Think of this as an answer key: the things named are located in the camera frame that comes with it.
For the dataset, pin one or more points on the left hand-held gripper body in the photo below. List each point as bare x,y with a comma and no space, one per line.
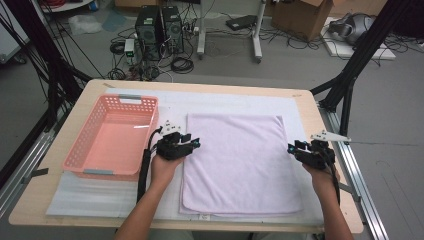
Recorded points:
171,148

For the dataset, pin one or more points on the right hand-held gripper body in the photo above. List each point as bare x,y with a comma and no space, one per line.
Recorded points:
316,156

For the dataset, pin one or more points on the lavender towel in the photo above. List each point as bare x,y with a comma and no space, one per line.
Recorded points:
240,160

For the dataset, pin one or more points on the pink plastic basket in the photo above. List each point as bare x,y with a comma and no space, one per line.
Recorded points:
86,136

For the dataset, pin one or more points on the person's left hand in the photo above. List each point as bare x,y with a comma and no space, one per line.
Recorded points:
163,173

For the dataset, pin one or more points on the person's right hand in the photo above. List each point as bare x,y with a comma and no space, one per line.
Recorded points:
325,183

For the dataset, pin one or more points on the white grid foam mat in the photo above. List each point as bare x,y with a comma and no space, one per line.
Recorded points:
216,101

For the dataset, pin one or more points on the white foam board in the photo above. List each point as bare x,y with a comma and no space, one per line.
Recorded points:
343,50

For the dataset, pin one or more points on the small white box green light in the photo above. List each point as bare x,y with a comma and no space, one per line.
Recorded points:
129,46

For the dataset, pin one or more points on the black computer tower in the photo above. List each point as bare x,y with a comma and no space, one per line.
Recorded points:
148,33
173,30

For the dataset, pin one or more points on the white metal stand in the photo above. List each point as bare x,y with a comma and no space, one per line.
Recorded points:
201,30

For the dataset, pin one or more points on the open cardboard box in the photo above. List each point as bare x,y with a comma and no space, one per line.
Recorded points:
300,20

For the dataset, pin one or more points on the grey rounded device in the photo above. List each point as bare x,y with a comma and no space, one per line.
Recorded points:
353,28

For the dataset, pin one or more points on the black flat box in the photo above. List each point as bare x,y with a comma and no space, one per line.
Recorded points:
241,22

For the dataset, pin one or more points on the closed cardboard box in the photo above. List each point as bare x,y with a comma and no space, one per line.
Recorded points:
133,3
360,6

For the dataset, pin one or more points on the clear plastic bag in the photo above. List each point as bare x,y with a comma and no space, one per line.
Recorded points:
83,25

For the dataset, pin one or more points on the white round table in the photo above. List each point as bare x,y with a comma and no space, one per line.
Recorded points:
66,7

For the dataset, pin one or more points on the white cabinet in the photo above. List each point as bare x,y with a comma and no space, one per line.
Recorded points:
10,43

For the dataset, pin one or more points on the aluminium rail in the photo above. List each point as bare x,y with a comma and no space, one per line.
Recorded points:
351,166
28,163

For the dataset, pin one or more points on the grey metal bracket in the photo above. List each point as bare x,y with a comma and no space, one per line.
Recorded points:
353,195
40,172

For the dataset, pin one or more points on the black metal frame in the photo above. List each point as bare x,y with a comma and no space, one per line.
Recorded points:
366,46
45,43

